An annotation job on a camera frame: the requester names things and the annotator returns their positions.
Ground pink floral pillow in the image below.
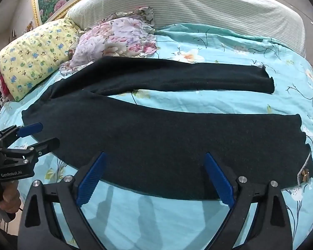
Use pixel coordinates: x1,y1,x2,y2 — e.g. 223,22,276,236
59,6,158,75

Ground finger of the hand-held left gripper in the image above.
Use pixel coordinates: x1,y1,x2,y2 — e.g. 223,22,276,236
0,137,60,166
0,122,44,146

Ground striped padded headboard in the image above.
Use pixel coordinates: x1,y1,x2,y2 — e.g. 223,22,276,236
65,0,307,58

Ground person's left hand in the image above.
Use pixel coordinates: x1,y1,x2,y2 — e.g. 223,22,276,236
0,181,21,214

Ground gold framed floral painting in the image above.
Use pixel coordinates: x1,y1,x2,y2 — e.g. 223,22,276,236
31,0,270,26

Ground teal floral bedsheet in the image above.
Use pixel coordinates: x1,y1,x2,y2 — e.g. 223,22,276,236
0,23,313,250

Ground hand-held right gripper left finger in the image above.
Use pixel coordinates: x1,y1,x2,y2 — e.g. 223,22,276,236
17,151,107,250

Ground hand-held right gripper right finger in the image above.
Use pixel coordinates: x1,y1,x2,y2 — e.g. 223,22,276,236
203,152,294,250

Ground pink cloth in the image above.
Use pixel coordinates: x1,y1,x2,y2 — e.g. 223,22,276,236
0,66,12,97

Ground yellow printed pillow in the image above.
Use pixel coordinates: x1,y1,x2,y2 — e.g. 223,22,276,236
0,18,80,102

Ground black pants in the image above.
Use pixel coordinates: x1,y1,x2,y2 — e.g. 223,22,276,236
21,56,313,201

